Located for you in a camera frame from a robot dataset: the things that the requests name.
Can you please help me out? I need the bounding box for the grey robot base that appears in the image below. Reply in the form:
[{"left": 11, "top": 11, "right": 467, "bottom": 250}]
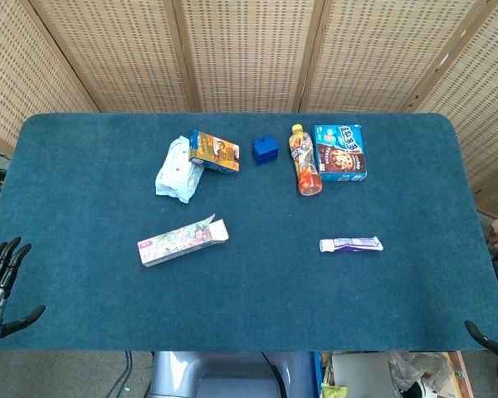
[{"left": 148, "top": 351, "right": 319, "bottom": 398}]

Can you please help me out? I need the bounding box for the orange drink bottle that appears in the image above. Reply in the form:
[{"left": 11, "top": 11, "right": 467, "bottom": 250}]
[{"left": 288, "top": 124, "right": 324, "bottom": 197}]

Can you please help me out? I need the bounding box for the blue cookie box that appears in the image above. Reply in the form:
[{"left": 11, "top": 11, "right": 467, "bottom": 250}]
[{"left": 314, "top": 124, "right": 368, "bottom": 182}]

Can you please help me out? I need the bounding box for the white wet wipes pack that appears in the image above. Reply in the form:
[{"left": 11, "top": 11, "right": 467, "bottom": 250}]
[{"left": 154, "top": 135, "right": 205, "bottom": 204}]

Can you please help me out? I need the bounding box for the purple toothpaste tube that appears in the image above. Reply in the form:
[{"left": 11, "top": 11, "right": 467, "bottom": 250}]
[{"left": 319, "top": 235, "right": 384, "bottom": 254}]

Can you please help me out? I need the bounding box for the orange blue snack box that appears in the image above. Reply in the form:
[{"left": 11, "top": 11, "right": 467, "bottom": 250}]
[{"left": 188, "top": 129, "right": 241, "bottom": 175}]

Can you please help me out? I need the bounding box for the clear plastic bag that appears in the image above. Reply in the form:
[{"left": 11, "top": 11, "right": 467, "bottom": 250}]
[{"left": 388, "top": 352, "right": 452, "bottom": 395}]

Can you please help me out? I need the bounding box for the grey laptop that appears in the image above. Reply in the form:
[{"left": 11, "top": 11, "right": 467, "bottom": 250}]
[{"left": 330, "top": 352, "right": 404, "bottom": 398}]

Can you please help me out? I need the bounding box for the bamboo folding screen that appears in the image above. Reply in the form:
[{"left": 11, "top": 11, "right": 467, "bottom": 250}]
[{"left": 0, "top": 0, "right": 498, "bottom": 216}]

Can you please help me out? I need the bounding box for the blue felt table mat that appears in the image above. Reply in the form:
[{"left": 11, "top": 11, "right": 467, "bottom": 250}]
[{"left": 0, "top": 112, "right": 498, "bottom": 353}]

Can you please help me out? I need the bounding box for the blue toy block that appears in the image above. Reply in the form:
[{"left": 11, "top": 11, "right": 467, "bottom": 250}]
[{"left": 251, "top": 136, "right": 280, "bottom": 167}]

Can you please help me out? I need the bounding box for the floral pink carton box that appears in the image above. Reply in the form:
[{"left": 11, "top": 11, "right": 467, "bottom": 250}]
[{"left": 137, "top": 213, "right": 230, "bottom": 268}]

